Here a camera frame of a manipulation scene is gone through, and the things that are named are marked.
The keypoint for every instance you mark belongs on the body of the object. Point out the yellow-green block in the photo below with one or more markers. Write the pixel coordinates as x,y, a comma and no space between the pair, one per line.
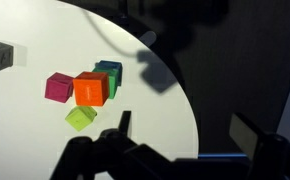
80,118

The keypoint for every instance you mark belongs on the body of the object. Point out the blue block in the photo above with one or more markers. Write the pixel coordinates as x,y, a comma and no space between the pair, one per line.
110,64

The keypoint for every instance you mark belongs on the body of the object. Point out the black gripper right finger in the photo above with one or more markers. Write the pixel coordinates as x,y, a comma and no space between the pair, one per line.
271,156

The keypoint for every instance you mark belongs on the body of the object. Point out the green block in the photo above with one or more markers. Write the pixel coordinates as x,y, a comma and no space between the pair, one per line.
113,85

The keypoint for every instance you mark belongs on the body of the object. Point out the magenta block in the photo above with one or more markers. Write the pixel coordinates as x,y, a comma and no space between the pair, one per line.
58,88

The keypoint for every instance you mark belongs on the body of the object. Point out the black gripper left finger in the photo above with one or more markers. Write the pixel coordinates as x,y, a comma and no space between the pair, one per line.
85,156

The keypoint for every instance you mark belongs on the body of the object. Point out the orange block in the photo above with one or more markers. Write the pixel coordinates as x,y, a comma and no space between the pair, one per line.
91,89

